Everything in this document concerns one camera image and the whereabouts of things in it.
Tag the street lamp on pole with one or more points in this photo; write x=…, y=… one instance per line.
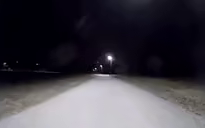
x=109, y=58
x=101, y=66

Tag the pale paved path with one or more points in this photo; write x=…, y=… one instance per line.
x=100, y=106

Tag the distant pale road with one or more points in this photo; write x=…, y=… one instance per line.
x=40, y=71

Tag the dim grass verge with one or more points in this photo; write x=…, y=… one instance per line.
x=23, y=96
x=183, y=93

